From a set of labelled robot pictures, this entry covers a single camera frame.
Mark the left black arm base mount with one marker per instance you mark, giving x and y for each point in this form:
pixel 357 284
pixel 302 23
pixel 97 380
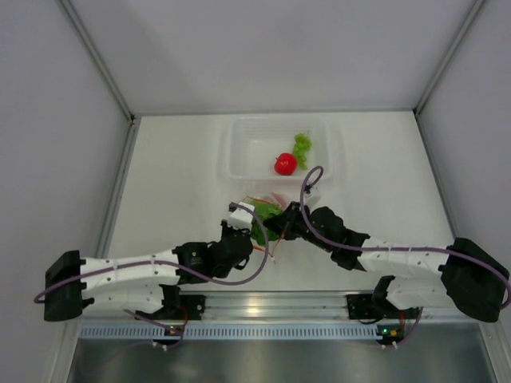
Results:
pixel 191 307

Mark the pink fake peach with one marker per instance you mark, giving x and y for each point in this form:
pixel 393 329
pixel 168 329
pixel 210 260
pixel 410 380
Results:
pixel 280 199

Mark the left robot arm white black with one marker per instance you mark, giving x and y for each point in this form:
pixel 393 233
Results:
pixel 147 285

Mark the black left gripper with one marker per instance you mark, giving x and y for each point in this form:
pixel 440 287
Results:
pixel 243 238

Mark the white slotted cable duct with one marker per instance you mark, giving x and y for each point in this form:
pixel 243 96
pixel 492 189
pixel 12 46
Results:
pixel 202 331

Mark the white perforated plastic basket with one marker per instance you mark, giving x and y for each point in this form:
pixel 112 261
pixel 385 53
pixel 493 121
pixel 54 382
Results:
pixel 252 144

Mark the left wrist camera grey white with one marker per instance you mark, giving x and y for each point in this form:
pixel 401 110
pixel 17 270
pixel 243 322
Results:
pixel 241 218

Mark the aluminium mounting rail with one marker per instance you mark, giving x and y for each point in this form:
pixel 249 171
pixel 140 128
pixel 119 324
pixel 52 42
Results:
pixel 267 306

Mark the red fake apple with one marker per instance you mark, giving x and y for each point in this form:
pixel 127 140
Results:
pixel 285 164

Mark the green fake grapes bunch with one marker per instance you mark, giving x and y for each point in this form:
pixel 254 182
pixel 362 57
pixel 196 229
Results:
pixel 301 148

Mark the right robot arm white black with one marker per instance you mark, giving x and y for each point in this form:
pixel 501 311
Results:
pixel 460 275

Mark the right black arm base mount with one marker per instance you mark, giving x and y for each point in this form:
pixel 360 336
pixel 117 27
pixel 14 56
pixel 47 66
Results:
pixel 365 308

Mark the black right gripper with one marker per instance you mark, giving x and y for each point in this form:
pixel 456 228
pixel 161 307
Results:
pixel 282 222

